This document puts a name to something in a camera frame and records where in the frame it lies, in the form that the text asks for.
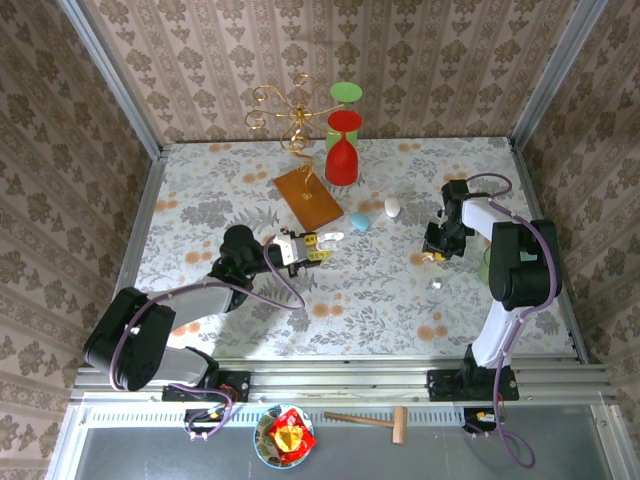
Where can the red plastic wine glass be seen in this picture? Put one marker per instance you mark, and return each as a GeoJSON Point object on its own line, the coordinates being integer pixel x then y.
{"type": "Point", "coordinates": [341, 165]}

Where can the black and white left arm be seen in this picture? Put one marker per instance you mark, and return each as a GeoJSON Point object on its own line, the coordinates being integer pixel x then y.
{"type": "Point", "coordinates": [125, 350]}

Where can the small wooden mallet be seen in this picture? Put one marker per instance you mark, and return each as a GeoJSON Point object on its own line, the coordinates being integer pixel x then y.
{"type": "Point", "coordinates": [398, 425]}

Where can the green plastic wine glass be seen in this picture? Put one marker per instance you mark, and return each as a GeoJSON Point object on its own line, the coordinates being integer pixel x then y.
{"type": "Point", "coordinates": [346, 91]}

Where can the long aluminium base rail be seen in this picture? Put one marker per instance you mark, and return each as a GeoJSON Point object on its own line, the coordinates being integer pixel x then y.
{"type": "Point", "coordinates": [340, 380]}

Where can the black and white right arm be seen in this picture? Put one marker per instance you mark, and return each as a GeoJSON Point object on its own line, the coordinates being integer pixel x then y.
{"type": "Point", "coordinates": [525, 265]}

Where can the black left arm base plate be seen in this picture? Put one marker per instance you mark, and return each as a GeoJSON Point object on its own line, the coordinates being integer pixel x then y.
{"type": "Point", "coordinates": [235, 385]}

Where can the red and yellow snack packet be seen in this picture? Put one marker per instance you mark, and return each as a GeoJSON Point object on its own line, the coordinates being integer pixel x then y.
{"type": "Point", "coordinates": [290, 435]}

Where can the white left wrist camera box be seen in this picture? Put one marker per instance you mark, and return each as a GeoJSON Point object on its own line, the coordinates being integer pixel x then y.
{"type": "Point", "coordinates": [286, 250]}

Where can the patterned ceramic bowl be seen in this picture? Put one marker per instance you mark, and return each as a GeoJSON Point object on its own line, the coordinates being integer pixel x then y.
{"type": "Point", "coordinates": [260, 440]}

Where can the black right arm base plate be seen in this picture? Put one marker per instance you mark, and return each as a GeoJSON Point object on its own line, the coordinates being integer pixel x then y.
{"type": "Point", "coordinates": [440, 385]}

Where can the white egg-shaped charging case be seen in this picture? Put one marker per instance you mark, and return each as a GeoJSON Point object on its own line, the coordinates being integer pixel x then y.
{"type": "Point", "coordinates": [392, 207]}

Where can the white capsule-shaped charging case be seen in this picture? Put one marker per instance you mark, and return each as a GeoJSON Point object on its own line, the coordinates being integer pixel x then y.
{"type": "Point", "coordinates": [331, 246]}

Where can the green translucent cup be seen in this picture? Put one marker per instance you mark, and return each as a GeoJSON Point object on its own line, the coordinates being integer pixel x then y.
{"type": "Point", "coordinates": [484, 270]}

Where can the blue earbud charging case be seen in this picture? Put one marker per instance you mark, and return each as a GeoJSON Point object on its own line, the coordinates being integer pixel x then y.
{"type": "Point", "coordinates": [360, 221]}

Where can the aluminium frame post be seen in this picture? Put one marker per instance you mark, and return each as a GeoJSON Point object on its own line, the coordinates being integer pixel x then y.
{"type": "Point", "coordinates": [559, 70]}
{"type": "Point", "coordinates": [115, 80]}

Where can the aluminium table side rail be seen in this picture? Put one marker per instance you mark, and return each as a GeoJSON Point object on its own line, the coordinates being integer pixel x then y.
{"type": "Point", "coordinates": [531, 200]}
{"type": "Point", "coordinates": [147, 205]}

